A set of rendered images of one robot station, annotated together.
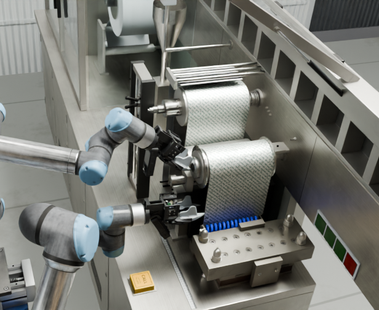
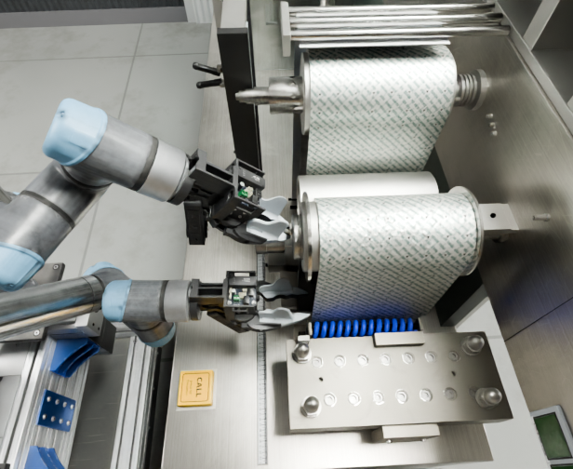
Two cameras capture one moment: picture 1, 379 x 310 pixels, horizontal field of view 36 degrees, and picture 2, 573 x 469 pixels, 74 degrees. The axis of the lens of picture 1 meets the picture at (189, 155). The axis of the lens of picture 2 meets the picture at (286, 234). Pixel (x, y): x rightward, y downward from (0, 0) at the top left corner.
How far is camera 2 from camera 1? 1.41 m
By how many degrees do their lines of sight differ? 25
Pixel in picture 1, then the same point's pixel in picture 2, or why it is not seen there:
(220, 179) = (343, 274)
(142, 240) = not seen: hidden behind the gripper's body
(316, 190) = (568, 367)
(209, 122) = (355, 136)
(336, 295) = not seen: hidden behind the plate
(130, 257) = (199, 330)
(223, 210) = (349, 308)
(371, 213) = not seen: outside the picture
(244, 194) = (394, 293)
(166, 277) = (239, 383)
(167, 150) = (219, 210)
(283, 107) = (536, 127)
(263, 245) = (409, 393)
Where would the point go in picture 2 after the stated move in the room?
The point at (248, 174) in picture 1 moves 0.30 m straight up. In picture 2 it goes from (409, 271) to (495, 124)
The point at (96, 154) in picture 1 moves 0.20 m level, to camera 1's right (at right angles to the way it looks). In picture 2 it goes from (7, 219) to (155, 272)
